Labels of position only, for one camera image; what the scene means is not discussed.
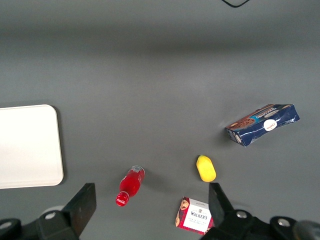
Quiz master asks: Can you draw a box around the pale pink rectangular tray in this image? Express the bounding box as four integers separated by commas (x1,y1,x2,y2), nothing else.
0,104,65,190

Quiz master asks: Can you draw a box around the black cable at table edge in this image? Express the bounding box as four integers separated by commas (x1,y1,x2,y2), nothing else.
221,0,251,9

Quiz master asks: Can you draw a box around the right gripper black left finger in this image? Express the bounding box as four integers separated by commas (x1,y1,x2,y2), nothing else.
0,182,97,240

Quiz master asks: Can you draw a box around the red coke bottle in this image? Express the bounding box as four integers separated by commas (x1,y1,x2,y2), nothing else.
115,164,146,208

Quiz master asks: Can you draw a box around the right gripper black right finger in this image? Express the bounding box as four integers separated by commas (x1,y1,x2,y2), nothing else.
199,182,320,240

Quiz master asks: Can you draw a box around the blue chocolate cookie box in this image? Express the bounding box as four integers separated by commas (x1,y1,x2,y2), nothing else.
224,103,301,148

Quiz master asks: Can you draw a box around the yellow lemon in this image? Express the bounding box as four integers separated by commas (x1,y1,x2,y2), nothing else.
195,154,217,183

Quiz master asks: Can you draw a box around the red tartan Walkers biscuit box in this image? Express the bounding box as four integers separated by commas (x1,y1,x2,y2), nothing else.
174,196,215,236

